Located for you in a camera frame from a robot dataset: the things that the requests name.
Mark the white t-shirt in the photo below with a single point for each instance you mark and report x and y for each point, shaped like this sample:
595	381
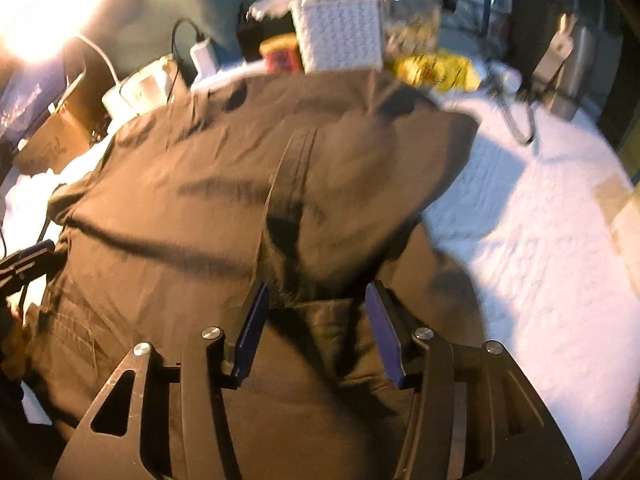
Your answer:
25	204

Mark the dark grey t-shirt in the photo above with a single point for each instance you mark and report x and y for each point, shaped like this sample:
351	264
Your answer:
315	183

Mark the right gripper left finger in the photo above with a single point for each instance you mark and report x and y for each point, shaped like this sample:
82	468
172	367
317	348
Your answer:
125	432

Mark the white perforated plastic basket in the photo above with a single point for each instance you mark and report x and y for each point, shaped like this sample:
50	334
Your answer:
339	35

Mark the yellow crumpled wrapper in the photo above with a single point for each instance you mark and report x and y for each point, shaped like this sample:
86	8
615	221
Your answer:
441	70

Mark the white cartoon mug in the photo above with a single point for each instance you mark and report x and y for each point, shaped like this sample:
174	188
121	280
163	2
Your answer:
153	86

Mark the cardboard box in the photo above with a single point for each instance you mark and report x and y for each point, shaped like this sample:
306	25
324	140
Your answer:
78	121

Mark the red and yellow can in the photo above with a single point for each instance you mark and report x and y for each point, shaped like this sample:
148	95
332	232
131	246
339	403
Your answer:
281	54

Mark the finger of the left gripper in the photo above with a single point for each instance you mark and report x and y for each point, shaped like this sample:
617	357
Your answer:
26	266

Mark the white tissue paper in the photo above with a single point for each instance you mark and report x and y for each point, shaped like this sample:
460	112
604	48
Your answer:
261	9

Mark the glass jar white lid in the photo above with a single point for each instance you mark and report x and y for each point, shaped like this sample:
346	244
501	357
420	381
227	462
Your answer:
410	27

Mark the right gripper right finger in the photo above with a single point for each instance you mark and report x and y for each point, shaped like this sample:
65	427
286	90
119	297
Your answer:
509	431

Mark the tablet in plastic bag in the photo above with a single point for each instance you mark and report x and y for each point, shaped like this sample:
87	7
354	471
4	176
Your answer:
34	90

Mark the white usb charger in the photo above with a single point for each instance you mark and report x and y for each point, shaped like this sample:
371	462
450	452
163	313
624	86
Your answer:
204	58

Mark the stainless steel tumbler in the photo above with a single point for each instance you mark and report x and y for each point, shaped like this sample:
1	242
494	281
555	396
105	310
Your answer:
562	75

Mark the white desk lamp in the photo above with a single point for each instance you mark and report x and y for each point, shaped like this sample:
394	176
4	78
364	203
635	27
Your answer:
33	31

